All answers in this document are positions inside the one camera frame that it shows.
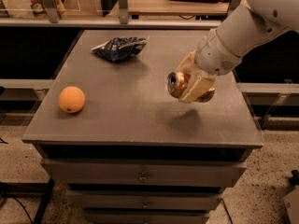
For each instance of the metal railing post left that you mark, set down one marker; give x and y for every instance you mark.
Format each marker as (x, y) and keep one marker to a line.
(52, 11)

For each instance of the crushed orange soda can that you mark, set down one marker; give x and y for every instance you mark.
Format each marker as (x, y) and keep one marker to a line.
(177, 83)

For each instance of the metal railing post middle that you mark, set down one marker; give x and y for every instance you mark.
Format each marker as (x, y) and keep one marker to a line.
(123, 11)

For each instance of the top drawer knob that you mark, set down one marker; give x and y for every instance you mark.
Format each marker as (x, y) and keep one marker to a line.
(142, 178)

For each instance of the blue chip bag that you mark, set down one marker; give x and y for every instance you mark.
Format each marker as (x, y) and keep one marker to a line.
(119, 49)

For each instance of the orange fruit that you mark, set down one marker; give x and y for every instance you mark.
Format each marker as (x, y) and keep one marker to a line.
(71, 99)

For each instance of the grey box on floor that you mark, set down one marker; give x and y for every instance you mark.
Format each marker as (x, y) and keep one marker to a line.
(291, 202)

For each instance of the grey drawer cabinet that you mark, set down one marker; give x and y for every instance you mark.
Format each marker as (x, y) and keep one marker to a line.
(190, 153)

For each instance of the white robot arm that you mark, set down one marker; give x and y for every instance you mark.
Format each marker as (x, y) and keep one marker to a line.
(250, 25)

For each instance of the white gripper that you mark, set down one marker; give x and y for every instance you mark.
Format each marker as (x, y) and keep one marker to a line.
(216, 55)

